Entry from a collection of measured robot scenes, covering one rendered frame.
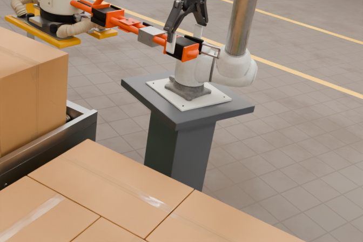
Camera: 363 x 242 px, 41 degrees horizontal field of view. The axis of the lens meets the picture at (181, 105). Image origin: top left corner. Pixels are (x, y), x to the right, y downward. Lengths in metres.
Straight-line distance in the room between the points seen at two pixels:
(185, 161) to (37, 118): 0.80
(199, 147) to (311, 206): 0.96
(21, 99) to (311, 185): 2.04
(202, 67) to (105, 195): 0.77
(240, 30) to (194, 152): 0.73
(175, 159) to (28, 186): 0.79
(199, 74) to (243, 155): 1.26
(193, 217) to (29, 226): 0.63
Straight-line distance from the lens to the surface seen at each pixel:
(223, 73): 2.34
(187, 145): 2.51
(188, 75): 2.37
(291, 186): 3.33
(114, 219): 1.94
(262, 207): 3.06
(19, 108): 2.16
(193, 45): 1.54
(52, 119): 2.35
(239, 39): 2.23
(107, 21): 1.73
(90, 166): 2.20
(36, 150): 2.25
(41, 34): 1.87
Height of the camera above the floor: 1.82
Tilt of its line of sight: 27 degrees down
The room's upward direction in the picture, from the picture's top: 9 degrees clockwise
